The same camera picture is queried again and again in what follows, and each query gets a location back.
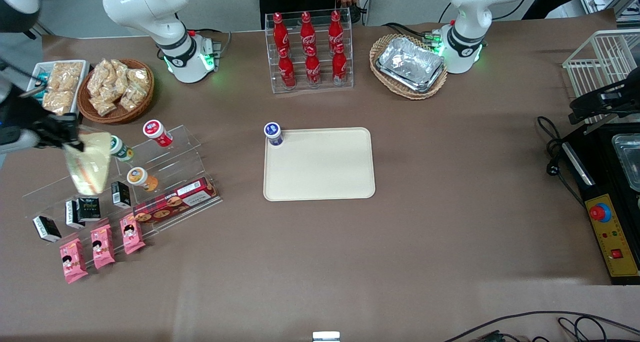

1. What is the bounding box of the long black cable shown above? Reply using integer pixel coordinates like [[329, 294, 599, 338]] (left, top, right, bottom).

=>
[[442, 310, 640, 342]]

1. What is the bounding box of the dark brown wicker basket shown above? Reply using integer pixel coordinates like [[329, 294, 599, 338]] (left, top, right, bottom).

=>
[[77, 59, 155, 125]]

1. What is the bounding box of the beige cracker pack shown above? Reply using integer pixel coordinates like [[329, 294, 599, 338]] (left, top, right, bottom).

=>
[[49, 62, 84, 92], [42, 91, 76, 115]]

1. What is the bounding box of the red lid drink bottle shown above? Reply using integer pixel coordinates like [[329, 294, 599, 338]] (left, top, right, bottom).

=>
[[143, 120, 174, 148]]

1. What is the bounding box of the black machine yellow control panel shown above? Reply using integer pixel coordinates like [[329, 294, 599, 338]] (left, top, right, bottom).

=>
[[560, 122, 640, 286]]

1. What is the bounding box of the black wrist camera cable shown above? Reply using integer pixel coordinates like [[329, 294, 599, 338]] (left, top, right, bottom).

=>
[[0, 57, 36, 100]]

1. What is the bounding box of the white rectangular dish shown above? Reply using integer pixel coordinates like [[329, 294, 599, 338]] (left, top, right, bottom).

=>
[[26, 60, 91, 131]]

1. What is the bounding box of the green lid drink bottle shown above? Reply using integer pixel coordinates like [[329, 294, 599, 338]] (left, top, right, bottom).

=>
[[109, 135, 135, 162]]

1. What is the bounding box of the grey connector with cable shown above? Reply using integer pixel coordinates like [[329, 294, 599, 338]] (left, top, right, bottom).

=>
[[190, 28, 232, 58]]

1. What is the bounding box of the black power cable with plug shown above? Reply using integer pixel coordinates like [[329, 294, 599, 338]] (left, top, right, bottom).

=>
[[536, 116, 587, 208]]

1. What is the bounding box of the black arm base cable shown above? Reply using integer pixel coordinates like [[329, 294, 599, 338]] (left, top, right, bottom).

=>
[[382, 22, 453, 45]]

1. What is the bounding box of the cream plastic tray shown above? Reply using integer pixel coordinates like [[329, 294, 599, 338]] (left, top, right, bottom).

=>
[[263, 127, 376, 202]]

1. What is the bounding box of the light tan wicker basket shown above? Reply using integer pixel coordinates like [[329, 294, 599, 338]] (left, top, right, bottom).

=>
[[369, 34, 449, 100]]

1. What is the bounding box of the small black drink carton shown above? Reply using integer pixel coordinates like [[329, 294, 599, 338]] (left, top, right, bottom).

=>
[[65, 200, 86, 229], [32, 215, 62, 243], [110, 181, 132, 209], [76, 197, 102, 222]]

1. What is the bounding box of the brown table covering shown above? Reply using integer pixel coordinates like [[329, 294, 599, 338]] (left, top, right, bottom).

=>
[[0, 9, 640, 342]]

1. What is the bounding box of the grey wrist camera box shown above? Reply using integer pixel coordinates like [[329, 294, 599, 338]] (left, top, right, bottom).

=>
[[0, 129, 42, 155]]

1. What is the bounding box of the clear bag of snacks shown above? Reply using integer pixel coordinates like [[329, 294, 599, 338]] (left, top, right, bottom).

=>
[[120, 84, 147, 112], [87, 62, 113, 97], [104, 59, 131, 90], [128, 68, 150, 90], [90, 95, 119, 117]]

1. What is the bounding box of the aluminium foil tray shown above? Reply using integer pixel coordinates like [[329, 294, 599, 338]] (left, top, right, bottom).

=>
[[375, 37, 446, 93]]

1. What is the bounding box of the steel rectangular container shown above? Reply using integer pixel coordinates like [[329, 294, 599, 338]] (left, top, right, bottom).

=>
[[611, 133, 640, 192]]

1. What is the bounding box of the looped black cable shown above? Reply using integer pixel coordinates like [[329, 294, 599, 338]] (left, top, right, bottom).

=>
[[557, 316, 609, 342]]

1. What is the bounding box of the white wire basket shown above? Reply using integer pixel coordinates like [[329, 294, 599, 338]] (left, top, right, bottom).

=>
[[562, 29, 640, 125]]

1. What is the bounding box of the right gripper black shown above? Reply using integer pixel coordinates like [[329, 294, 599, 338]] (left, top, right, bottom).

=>
[[0, 100, 85, 153]]

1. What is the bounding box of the orange lid drink bottle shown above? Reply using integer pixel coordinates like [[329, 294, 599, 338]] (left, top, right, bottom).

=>
[[126, 167, 159, 192]]

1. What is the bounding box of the purple lid drink bottle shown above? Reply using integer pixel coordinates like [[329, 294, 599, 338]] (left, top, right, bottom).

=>
[[264, 122, 285, 147]]

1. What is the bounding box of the red cookie box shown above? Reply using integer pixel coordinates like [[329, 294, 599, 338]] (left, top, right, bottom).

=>
[[132, 177, 220, 225]]

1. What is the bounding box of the clear acrylic bottle rack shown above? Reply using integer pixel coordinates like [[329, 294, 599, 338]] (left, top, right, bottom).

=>
[[264, 9, 354, 94]]

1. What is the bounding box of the triangular sandwich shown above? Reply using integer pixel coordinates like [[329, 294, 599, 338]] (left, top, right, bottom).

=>
[[63, 132, 114, 196]]

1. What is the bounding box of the teal snack packet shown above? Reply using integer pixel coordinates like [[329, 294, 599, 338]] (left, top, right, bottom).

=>
[[32, 73, 51, 98]]

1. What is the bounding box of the pink snack packet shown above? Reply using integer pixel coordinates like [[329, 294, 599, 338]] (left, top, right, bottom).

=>
[[120, 213, 146, 255], [59, 238, 89, 284], [90, 224, 116, 269]]

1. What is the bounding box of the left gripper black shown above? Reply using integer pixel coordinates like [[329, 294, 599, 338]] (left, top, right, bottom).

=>
[[569, 79, 640, 125]]

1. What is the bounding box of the clear acrylic tiered shelf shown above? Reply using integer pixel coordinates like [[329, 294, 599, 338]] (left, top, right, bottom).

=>
[[21, 125, 224, 270]]

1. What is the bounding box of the red cola bottle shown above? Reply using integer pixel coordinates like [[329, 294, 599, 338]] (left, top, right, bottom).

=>
[[332, 43, 348, 84], [328, 11, 345, 50], [300, 12, 317, 52], [278, 48, 297, 88], [273, 13, 291, 52], [305, 47, 322, 87]]

